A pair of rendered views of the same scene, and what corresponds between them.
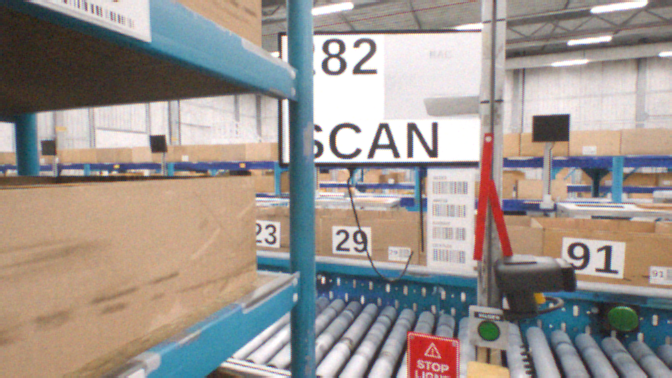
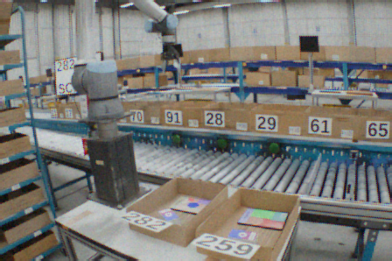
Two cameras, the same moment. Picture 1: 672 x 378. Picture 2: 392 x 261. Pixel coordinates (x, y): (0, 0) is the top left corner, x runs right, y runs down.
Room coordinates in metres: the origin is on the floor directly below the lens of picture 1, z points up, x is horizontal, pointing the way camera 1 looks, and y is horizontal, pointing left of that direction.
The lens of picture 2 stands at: (-1.07, -1.38, 1.39)
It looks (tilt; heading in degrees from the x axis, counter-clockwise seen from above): 14 degrees down; 11
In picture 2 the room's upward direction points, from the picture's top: 4 degrees counter-clockwise
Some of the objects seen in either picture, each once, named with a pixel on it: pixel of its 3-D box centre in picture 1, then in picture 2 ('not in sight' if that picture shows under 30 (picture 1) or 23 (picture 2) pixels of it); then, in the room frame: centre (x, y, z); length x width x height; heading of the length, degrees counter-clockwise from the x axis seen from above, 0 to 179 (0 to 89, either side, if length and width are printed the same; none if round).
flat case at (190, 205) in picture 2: not in sight; (193, 206); (0.06, -1.14, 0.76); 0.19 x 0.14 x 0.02; 73
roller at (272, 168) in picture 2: not in sight; (268, 173); (0.51, -1.50, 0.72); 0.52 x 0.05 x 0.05; 158
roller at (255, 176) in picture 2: not in sight; (257, 172); (0.53, -1.44, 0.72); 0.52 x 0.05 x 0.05; 158
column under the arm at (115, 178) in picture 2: not in sight; (113, 165); (0.15, -0.72, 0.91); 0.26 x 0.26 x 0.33; 71
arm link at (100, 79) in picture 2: not in sight; (101, 78); (0.15, -0.71, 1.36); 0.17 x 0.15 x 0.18; 57
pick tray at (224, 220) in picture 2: not in sight; (253, 223); (-0.16, -1.41, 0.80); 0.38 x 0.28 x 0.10; 158
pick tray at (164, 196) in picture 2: not in sight; (179, 207); (-0.03, -1.10, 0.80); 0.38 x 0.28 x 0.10; 160
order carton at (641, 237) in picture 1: (602, 249); (190, 114); (1.23, -0.91, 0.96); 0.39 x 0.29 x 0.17; 68
